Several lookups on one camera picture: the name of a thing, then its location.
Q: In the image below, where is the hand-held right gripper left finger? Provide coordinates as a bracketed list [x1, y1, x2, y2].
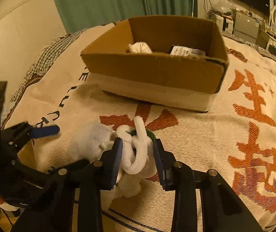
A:
[11, 138, 124, 232]

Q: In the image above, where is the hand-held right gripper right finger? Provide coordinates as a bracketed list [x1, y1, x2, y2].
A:
[153, 139, 262, 232]

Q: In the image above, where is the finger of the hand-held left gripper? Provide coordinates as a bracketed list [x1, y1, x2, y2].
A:
[1, 121, 61, 153]

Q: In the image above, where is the white plush toy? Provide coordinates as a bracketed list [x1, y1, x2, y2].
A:
[69, 116, 158, 199]

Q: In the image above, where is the cardboard box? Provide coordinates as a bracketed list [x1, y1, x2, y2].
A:
[80, 16, 230, 113]

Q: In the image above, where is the beige printed blanket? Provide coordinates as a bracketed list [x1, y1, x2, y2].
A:
[2, 20, 276, 232]

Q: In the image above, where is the checked cloth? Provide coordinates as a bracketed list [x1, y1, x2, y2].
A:
[12, 30, 88, 103]

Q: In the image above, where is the beige headboard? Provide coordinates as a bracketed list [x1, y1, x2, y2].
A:
[0, 0, 66, 95]

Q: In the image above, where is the white rolled cloth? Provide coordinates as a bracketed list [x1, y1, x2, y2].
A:
[128, 42, 153, 54]

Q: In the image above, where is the white labelled packet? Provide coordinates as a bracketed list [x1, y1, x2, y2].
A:
[169, 45, 207, 57]

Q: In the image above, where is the green curtain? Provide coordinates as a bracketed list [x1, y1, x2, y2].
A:
[46, 0, 197, 33]

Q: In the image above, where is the grey cabinet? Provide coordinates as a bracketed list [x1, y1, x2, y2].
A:
[233, 9, 259, 40]

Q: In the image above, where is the clear plastic bag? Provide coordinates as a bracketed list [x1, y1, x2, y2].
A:
[214, 0, 233, 15]

